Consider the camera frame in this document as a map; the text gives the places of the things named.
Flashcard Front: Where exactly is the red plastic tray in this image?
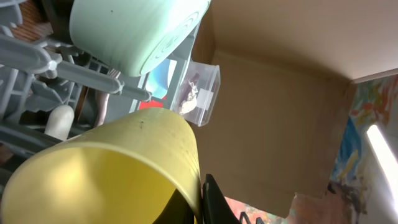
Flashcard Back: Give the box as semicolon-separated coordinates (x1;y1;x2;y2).
139;100;164;110

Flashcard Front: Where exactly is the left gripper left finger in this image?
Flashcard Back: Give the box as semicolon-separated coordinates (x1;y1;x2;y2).
154;190;195;224

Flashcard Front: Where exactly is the white napkin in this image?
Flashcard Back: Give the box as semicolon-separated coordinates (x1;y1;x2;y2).
178;81;198;115

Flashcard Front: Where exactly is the clear plastic bin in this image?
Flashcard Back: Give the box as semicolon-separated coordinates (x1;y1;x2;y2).
172;61;221;127

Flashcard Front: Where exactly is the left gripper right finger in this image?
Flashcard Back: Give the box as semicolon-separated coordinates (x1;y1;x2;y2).
202;174;240;224

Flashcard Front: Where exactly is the green bowl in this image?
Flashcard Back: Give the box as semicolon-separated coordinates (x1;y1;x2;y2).
69;0;210;77

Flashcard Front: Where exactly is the yellow plastic cup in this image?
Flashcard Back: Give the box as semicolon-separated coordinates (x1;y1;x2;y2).
1;108;203;223

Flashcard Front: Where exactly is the light blue plate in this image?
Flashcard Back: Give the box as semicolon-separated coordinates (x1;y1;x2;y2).
146;59;176;99

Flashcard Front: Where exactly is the white plastic spoon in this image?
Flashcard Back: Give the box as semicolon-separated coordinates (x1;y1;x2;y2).
44;105;75;141

